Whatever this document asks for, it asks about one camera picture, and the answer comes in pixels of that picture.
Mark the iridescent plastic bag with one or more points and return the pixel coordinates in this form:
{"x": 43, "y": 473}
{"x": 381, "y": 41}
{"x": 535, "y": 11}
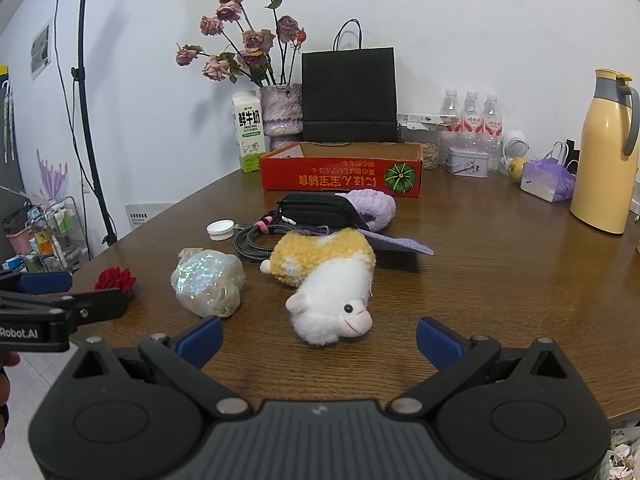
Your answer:
{"x": 207, "y": 282}

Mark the white bottle cap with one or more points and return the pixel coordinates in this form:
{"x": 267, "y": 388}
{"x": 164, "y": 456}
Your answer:
{"x": 221, "y": 230}

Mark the white round device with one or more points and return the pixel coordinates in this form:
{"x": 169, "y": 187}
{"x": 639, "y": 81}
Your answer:
{"x": 515, "y": 140}

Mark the black charger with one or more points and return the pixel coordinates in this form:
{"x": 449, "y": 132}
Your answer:
{"x": 571, "y": 149}

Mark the yellow thermos jug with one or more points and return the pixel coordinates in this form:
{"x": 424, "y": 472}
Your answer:
{"x": 602, "y": 160}

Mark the person's left hand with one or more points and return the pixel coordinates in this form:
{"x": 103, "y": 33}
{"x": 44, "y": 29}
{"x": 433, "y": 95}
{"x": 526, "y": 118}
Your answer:
{"x": 9, "y": 360}

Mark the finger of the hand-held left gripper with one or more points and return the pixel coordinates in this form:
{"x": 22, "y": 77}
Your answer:
{"x": 95, "y": 305}
{"x": 45, "y": 283}

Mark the pale printed tin box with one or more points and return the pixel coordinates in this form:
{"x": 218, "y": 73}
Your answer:
{"x": 467, "y": 165}

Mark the purple speckled vase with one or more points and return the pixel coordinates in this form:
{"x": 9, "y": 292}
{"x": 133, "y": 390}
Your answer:
{"x": 280, "y": 110}

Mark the clear water bottle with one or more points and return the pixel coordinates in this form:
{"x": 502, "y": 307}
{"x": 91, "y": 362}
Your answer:
{"x": 451, "y": 107}
{"x": 472, "y": 110}
{"x": 492, "y": 120}

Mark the purple feathery decoration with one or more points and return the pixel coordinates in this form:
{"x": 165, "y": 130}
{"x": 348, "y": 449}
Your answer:
{"x": 52, "y": 177}

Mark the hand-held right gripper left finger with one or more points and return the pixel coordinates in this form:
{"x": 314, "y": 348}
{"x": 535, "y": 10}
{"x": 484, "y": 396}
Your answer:
{"x": 202, "y": 341}

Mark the dark blue cloth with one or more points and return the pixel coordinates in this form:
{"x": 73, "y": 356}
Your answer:
{"x": 315, "y": 212}

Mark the crumpled paper pile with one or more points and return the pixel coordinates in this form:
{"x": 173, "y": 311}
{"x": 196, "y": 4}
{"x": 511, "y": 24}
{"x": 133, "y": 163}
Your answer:
{"x": 622, "y": 455}

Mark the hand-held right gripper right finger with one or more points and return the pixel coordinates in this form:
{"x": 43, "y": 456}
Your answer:
{"x": 437, "y": 342}

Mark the red cardboard box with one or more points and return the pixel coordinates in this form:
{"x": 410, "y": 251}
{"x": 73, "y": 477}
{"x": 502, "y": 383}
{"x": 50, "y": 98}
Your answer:
{"x": 325, "y": 175}

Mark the red fabric flower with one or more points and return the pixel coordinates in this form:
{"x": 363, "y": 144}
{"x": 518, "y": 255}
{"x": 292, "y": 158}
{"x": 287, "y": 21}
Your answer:
{"x": 115, "y": 280}

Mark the white flat carton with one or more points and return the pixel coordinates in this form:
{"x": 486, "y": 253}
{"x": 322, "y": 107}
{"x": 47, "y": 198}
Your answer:
{"x": 430, "y": 120}

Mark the black light stand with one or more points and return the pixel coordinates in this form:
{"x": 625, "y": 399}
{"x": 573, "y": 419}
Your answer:
{"x": 85, "y": 105}

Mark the clear storage container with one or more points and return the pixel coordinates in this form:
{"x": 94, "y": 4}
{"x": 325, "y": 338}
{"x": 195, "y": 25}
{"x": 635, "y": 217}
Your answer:
{"x": 425, "y": 150}

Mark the green apple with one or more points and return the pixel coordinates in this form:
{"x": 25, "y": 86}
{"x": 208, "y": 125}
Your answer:
{"x": 517, "y": 169}

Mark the green white milk carton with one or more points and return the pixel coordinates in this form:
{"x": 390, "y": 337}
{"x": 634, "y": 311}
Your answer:
{"x": 248, "y": 130}

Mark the wall paper notice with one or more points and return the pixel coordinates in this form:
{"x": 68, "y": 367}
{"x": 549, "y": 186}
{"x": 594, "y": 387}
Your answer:
{"x": 41, "y": 50}

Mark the black paper bag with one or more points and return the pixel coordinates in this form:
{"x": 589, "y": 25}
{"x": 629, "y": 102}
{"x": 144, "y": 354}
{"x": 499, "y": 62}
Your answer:
{"x": 350, "y": 95}

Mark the pink basket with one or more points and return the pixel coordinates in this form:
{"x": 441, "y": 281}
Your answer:
{"x": 20, "y": 235}

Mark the purple gift bag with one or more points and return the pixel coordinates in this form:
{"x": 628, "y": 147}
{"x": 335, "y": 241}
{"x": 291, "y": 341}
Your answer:
{"x": 547, "y": 180}

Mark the dried pink roses bouquet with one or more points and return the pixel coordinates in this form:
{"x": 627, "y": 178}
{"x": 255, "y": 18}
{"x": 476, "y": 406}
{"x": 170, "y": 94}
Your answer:
{"x": 257, "y": 40}

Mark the white yellow plush sheep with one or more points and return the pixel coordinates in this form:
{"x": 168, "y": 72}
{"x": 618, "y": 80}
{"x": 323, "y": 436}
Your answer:
{"x": 325, "y": 300}

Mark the purple felt cloth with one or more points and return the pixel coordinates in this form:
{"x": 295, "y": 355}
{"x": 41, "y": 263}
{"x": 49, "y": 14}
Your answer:
{"x": 400, "y": 245}

